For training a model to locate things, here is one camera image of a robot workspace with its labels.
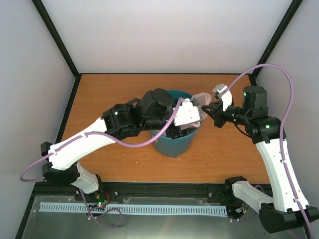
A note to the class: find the translucent pink plastic trash bag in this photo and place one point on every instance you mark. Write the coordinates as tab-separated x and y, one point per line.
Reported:
199	100

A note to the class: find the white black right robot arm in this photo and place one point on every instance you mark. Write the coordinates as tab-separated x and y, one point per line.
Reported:
287	208

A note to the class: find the black frame post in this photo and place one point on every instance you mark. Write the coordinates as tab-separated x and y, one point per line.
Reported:
281	28
43	13

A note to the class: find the black frame post left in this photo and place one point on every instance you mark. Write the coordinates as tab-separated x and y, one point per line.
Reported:
43	13

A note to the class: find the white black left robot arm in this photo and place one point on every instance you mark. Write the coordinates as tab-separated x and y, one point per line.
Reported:
134	124

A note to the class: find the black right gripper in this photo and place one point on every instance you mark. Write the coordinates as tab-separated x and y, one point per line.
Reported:
216	113

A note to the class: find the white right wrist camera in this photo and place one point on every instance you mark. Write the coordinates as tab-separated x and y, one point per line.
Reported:
223	93

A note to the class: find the small green-lit circuit board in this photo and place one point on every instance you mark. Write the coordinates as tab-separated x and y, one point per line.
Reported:
100	206

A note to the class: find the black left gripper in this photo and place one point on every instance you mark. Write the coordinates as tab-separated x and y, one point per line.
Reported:
178	133

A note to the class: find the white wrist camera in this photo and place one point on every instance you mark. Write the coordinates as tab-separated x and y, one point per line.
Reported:
223	93
187	113

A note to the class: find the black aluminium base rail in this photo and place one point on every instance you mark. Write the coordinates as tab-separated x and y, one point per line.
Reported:
119	192

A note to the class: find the black frame post right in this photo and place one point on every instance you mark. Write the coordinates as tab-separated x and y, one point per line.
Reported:
281	28

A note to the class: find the teal plastic trash bin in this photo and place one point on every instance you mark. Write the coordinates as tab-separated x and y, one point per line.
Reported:
177	146

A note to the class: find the light blue slotted cable duct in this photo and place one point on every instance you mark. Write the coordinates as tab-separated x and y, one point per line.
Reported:
149	210

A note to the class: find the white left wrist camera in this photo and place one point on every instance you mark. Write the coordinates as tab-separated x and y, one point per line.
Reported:
187	113

